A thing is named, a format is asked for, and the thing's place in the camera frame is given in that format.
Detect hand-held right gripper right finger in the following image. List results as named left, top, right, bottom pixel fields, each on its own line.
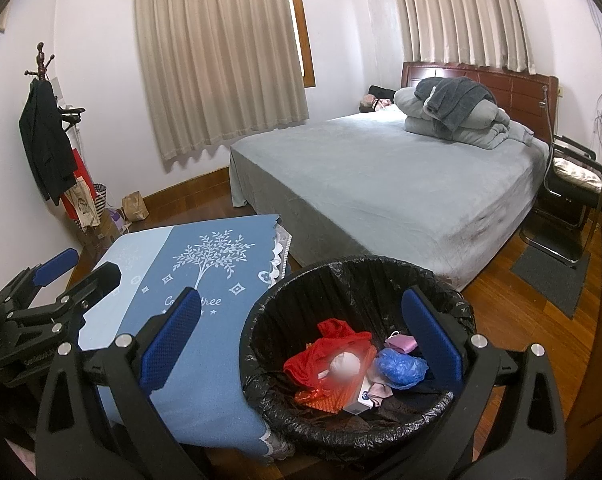
left=371, top=285, right=569, bottom=480

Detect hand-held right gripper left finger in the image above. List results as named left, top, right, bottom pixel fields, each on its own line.
left=35, top=286, right=204, bottom=480

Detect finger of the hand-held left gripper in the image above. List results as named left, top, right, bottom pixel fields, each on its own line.
left=0, top=248, right=80, bottom=318
left=3, top=261, right=122, bottom=347

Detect pink face mask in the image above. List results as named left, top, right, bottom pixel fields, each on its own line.
left=385, top=331, right=418, bottom=356

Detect blue plastic bag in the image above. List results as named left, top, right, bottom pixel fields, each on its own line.
left=376, top=349, right=429, bottom=390

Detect white wad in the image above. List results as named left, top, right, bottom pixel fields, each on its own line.
left=328, top=352, right=364, bottom=386

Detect white cardboard box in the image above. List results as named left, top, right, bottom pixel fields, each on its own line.
left=343, top=382, right=377, bottom=416

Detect orange spiky mat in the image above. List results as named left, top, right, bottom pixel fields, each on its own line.
left=295, top=360, right=367, bottom=413

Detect red cloth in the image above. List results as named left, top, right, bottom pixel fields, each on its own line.
left=283, top=318, right=374, bottom=391

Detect black lined trash bin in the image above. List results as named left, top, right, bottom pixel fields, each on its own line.
left=238, top=255, right=477, bottom=451

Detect blue tree print tablecloth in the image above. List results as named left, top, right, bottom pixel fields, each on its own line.
left=78, top=214, right=292, bottom=463

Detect beige tote bag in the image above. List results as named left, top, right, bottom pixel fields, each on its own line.
left=63, top=176, right=102, bottom=231

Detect brown paper bag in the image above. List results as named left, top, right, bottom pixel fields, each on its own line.
left=122, top=191, right=149, bottom=222

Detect red bag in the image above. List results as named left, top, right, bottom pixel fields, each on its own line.
left=61, top=147, right=94, bottom=221

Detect black coat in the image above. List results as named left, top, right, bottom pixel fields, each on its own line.
left=19, top=79, right=78, bottom=206

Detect grey floor mat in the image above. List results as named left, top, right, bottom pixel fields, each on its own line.
left=510, top=245, right=592, bottom=318

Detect white lace table cover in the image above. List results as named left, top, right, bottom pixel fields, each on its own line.
left=258, top=225, right=294, bottom=286

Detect black clothes hanger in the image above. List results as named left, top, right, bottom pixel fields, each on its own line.
left=58, top=105, right=86, bottom=131

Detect bed with grey sheet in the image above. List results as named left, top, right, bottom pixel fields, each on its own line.
left=229, top=61, right=559, bottom=293

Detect black folding chair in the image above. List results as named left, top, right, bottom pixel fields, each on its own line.
left=520, top=132, right=602, bottom=266

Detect wooden coat rack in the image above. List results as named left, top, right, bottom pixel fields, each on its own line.
left=23, top=41, right=112, bottom=261

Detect patterned chair cushion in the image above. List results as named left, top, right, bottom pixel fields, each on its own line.
left=552, top=156, right=602, bottom=193

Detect grey pillow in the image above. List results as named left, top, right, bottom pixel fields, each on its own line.
left=504, top=120, right=534, bottom=148

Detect grey pillows and blanket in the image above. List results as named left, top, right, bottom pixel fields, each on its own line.
left=393, top=82, right=512, bottom=150

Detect dark grey towel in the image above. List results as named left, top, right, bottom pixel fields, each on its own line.
left=413, top=76, right=496, bottom=131

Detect pink cloth bundle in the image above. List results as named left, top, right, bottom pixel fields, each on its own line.
left=358, top=92, right=392, bottom=111

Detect wide beige curtain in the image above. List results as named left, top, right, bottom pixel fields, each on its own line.
left=133, top=0, right=309, bottom=162

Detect wooden headboard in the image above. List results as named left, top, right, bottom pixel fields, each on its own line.
left=400, top=61, right=559, bottom=143

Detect narrow beige curtain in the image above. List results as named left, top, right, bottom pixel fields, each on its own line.
left=391, top=0, right=538, bottom=75

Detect white wall cables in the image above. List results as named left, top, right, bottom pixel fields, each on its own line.
left=588, top=0, right=602, bottom=161

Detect wooden window frame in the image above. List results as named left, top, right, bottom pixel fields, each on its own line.
left=282, top=0, right=316, bottom=88

